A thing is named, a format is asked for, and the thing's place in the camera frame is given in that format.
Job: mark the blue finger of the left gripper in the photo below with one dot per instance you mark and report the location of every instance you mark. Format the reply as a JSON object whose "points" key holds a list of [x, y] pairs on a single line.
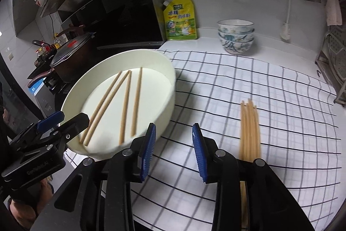
{"points": [[70, 129], [51, 121]]}

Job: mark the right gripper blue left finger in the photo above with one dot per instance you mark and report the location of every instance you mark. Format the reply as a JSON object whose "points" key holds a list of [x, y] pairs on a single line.
{"points": [[145, 151]]}

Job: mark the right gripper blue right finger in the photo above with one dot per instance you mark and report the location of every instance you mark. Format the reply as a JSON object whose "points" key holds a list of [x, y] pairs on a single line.
{"points": [[201, 151]]}

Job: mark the person's left hand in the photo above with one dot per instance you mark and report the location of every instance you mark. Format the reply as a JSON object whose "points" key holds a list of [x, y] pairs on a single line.
{"points": [[25, 214]]}

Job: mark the dark pot with lid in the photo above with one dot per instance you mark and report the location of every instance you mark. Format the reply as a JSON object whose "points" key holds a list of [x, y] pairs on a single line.
{"points": [[70, 61]]}

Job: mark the cream round basin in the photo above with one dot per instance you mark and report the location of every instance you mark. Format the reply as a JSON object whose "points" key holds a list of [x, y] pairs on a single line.
{"points": [[156, 101]]}

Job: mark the white black checked cloth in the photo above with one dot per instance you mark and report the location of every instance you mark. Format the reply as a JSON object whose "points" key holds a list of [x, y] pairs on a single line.
{"points": [[299, 139]]}

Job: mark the bottom floral ceramic bowl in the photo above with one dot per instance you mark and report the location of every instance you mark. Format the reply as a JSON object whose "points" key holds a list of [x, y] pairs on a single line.
{"points": [[236, 48]]}

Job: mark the floral ceramic bowl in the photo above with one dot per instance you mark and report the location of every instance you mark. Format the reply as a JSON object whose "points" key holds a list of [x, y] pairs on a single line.
{"points": [[236, 48], [235, 26], [236, 37]]}

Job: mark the middle floral ceramic bowl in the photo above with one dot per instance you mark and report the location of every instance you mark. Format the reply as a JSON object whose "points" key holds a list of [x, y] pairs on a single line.
{"points": [[236, 37]]}

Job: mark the yellow seasoning pouch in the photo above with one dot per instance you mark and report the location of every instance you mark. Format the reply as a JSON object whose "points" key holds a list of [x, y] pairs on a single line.
{"points": [[179, 18]]}

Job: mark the top floral ceramic bowl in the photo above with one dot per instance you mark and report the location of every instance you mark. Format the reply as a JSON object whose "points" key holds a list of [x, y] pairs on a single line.
{"points": [[235, 26]]}

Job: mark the white dish brush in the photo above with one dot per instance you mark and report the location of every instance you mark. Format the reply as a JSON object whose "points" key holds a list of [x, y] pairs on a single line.
{"points": [[285, 30]]}

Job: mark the steel dish rack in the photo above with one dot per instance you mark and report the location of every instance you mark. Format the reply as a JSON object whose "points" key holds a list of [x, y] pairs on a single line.
{"points": [[326, 67]]}

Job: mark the perforated steel steamer plate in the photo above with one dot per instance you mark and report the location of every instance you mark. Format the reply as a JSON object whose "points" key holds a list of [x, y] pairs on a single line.
{"points": [[336, 45]]}

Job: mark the pink hanging cloth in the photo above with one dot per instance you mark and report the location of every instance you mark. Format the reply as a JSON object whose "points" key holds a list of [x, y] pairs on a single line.
{"points": [[333, 13]]}

